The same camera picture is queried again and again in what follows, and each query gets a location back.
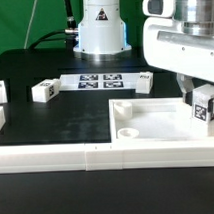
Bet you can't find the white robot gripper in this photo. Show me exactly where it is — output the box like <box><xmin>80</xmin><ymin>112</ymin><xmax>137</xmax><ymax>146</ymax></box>
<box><xmin>142</xmin><ymin>0</ymin><xmax>214</xmax><ymax>105</ymax></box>

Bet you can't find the white square tabletop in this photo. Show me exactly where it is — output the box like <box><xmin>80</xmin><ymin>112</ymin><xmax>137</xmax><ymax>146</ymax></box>
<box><xmin>109</xmin><ymin>98</ymin><xmax>214</xmax><ymax>142</ymax></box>

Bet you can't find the white U-shaped fence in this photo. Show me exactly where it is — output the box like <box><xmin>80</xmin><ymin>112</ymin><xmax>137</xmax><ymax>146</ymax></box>
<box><xmin>0</xmin><ymin>98</ymin><xmax>214</xmax><ymax>175</ymax></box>

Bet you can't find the white cable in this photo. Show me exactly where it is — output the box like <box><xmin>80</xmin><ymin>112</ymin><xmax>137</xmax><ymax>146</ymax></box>
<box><xmin>21</xmin><ymin>0</ymin><xmax>40</xmax><ymax>50</ymax></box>

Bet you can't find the black cable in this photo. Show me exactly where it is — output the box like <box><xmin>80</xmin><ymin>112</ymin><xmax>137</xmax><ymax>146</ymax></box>
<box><xmin>26</xmin><ymin>0</ymin><xmax>79</xmax><ymax>54</ymax></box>

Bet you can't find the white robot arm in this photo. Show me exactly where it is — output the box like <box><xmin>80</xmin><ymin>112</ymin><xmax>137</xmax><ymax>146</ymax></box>
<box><xmin>74</xmin><ymin>0</ymin><xmax>214</xmax><ymax>94</ymax></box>

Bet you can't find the sheet of fiducial markers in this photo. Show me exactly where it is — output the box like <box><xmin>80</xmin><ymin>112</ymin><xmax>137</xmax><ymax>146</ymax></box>
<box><xmin>60</xmin><ymin>73</ymin><xmax>139</xmax><ymax>91</ymax></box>

